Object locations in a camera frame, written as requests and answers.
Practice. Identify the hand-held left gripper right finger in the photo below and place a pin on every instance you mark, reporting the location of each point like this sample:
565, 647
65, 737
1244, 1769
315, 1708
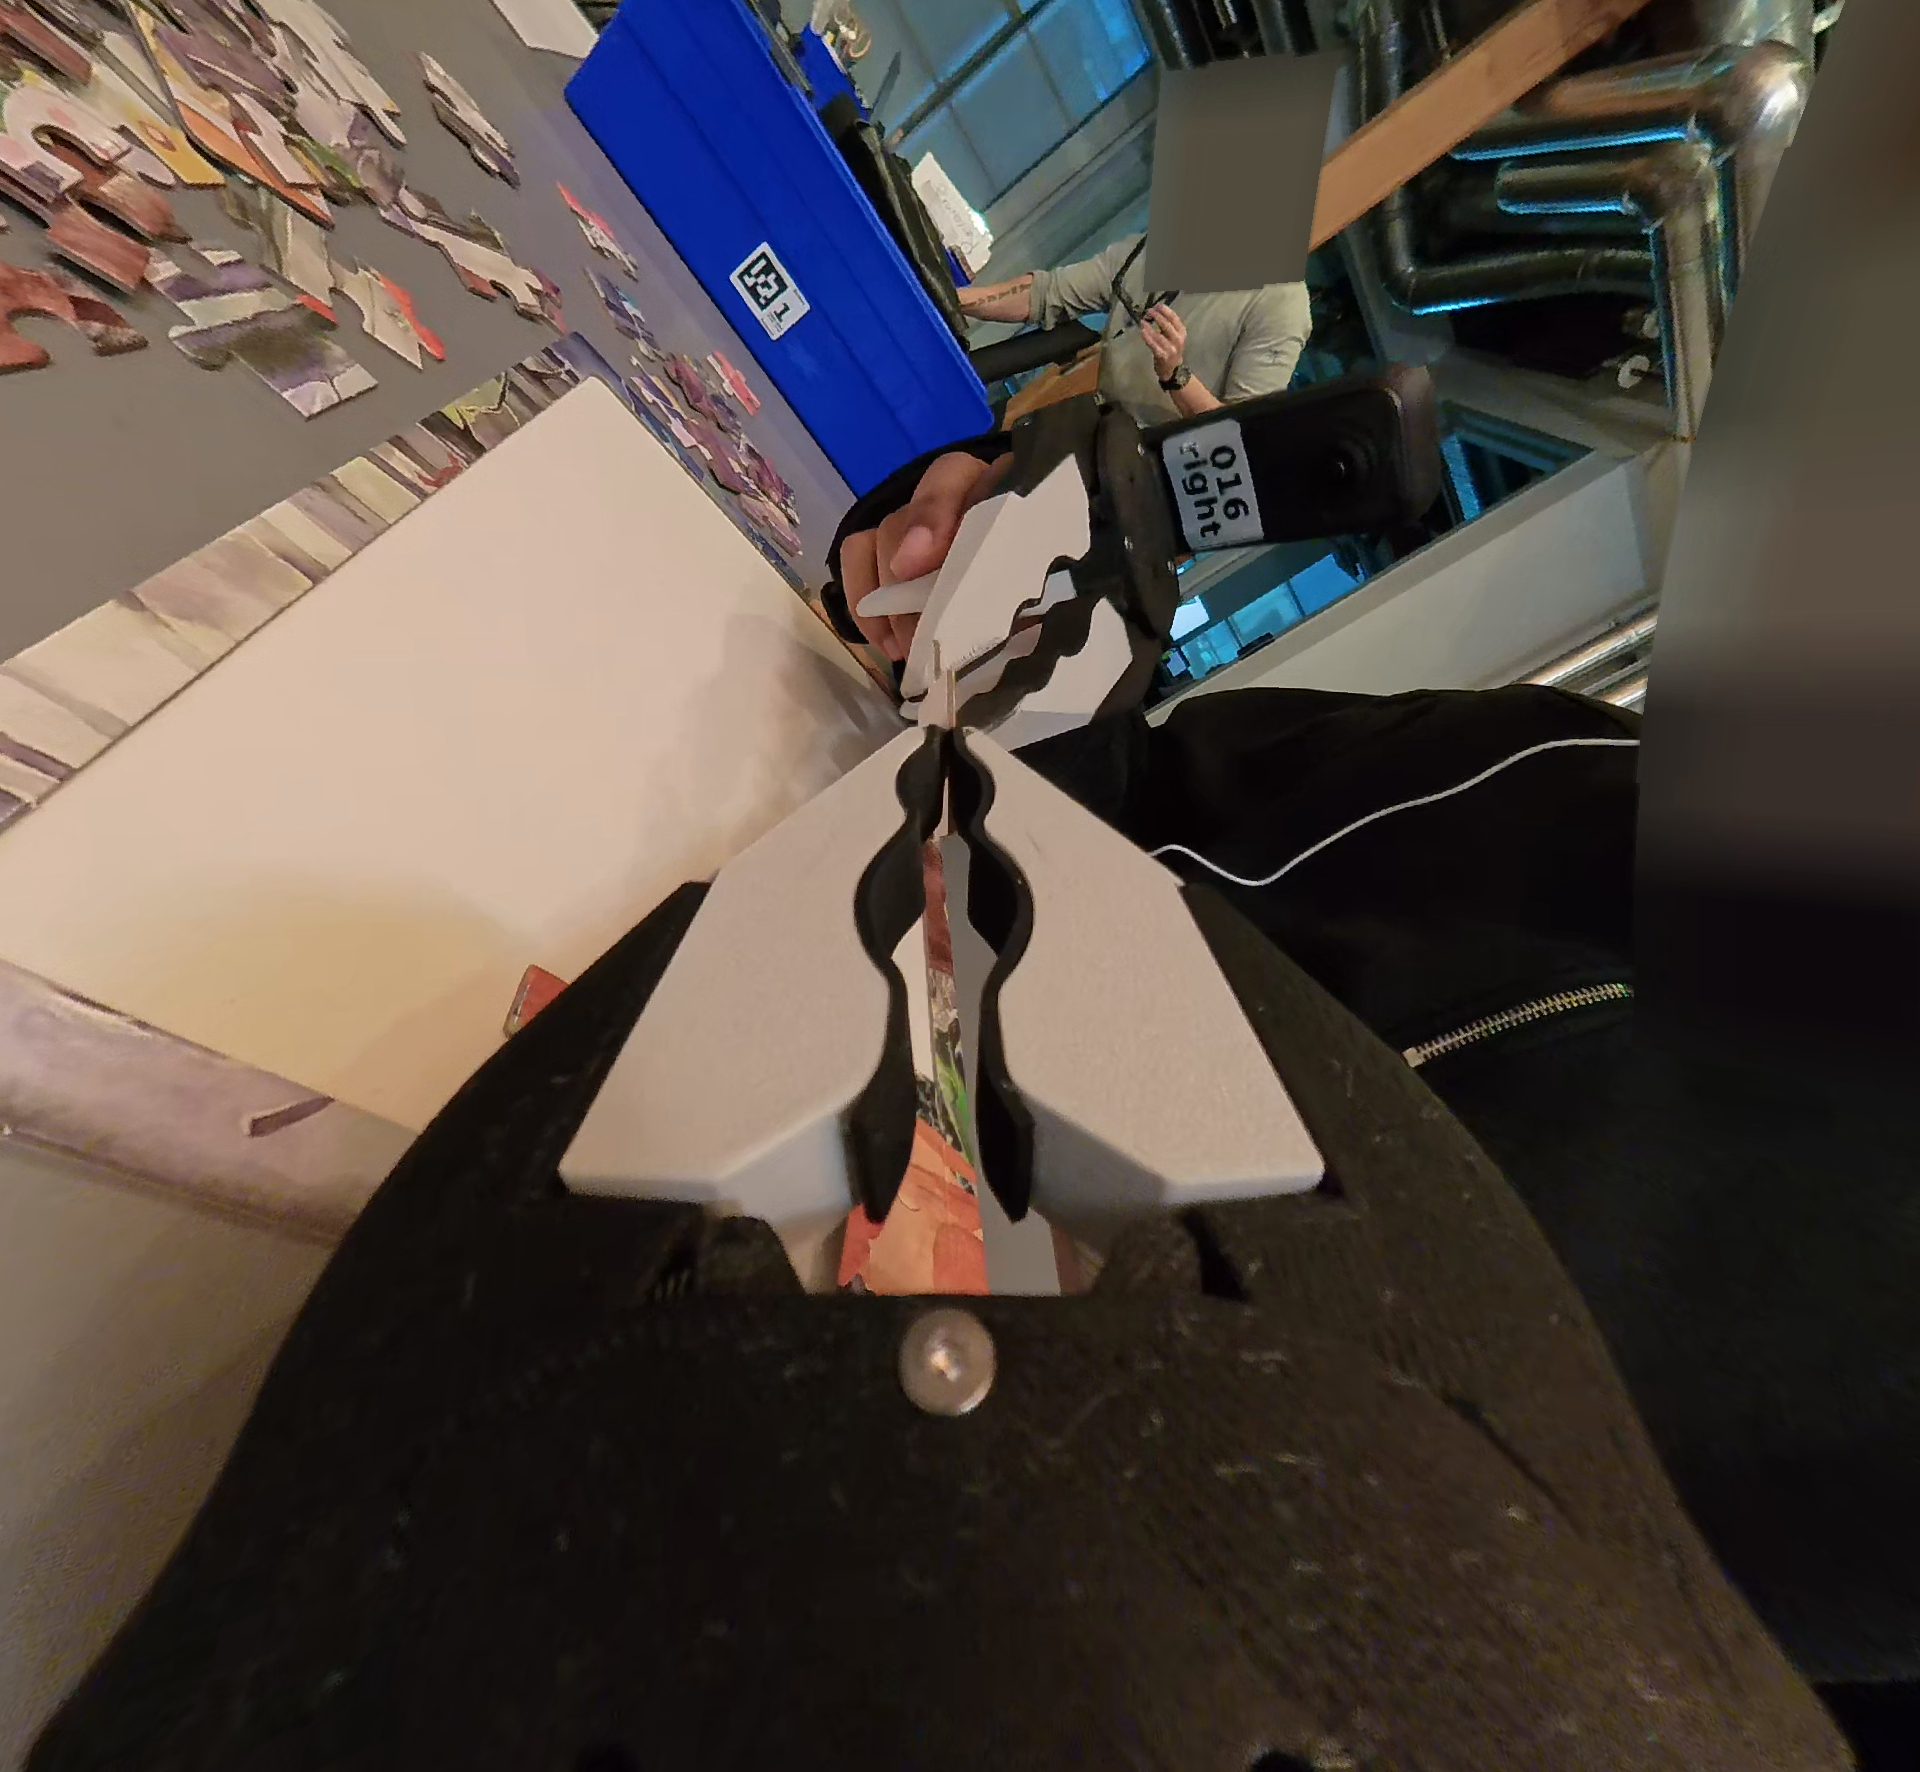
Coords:
1155, 1036

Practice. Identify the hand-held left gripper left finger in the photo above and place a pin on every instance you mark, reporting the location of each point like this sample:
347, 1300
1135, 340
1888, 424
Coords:
720, 1036

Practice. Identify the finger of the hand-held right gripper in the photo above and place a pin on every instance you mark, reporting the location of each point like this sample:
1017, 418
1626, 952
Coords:
1005, 557
1074, 669

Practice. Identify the puzzle frame tray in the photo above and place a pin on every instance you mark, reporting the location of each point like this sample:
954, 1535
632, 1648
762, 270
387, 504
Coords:
449, 751

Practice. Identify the pile of puzzle pieces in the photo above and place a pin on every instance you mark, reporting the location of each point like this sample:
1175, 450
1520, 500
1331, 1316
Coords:
285, 346

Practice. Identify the person's right hand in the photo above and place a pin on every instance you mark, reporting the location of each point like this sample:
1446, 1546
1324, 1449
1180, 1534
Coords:
923, 527

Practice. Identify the silver pipe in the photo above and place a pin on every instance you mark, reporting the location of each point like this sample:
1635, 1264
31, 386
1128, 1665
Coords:
1613, 653

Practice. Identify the wooden beam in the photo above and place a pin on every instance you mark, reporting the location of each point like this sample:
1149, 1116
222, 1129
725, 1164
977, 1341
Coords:
1500, 47

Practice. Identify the blue plastic bin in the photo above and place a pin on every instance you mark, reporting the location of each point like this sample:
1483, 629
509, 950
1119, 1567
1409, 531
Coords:
720, 123

